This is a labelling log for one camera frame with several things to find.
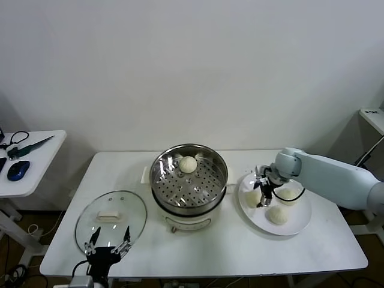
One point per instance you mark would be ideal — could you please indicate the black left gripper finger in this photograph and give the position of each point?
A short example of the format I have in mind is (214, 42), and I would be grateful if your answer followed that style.
(126, 241)
(93, 243)

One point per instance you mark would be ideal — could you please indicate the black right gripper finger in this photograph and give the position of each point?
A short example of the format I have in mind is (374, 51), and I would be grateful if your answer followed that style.
(261, 201)
(269, 199)

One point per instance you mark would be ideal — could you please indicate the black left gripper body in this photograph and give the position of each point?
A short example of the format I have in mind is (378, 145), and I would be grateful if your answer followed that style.
(102, 259)

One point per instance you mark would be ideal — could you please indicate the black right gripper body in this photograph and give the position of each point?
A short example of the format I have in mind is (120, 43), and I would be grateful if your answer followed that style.
(266, 188)

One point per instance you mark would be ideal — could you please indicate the white steamed baozi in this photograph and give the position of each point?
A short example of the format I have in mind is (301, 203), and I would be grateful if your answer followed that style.
(286, 194)
(252, 198)
(188, 165)
(277, 216)

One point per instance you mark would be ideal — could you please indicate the round glass pot lid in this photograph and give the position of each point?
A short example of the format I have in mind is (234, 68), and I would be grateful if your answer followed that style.
(108, 216)

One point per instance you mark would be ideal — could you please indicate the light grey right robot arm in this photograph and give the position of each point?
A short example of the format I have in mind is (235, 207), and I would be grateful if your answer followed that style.
(330, 171)

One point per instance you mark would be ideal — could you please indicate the stainless steel steamer basket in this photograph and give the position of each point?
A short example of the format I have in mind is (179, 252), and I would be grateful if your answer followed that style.
(188, 180)

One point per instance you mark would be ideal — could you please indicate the round white plate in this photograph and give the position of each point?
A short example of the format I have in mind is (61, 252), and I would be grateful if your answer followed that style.
(297, 219)

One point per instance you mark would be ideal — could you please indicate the white electric pot base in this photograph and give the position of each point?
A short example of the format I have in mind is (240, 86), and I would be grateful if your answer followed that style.
(186, 222)

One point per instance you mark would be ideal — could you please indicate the white side table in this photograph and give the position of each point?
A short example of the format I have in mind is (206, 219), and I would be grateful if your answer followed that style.
(45, 162)

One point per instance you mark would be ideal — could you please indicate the blue computer mouse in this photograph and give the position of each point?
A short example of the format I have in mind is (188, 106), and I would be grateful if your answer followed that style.
(18, 170)

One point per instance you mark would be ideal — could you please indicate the white shelf stand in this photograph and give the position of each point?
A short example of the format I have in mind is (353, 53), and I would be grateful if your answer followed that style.
(375, 120)

